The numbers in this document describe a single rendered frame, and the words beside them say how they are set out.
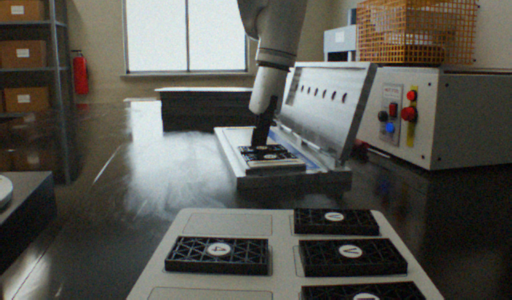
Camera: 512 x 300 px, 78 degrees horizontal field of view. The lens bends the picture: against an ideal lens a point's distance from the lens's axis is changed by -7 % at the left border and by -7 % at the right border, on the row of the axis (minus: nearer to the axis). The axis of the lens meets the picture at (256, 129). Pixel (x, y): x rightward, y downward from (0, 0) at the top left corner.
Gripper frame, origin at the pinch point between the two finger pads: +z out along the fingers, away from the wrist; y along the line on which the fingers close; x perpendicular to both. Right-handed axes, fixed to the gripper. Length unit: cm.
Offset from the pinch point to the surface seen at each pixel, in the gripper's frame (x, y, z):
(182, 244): -15.4, 37.7, 5.9
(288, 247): -4.3, 38.6, 4.7
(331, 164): 10.7, 14.5, 0.2
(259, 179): -3.1, 17.8, 3.9
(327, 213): 1.9, 33.7, 2.2
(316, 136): 10.4, 5.7, -3.2
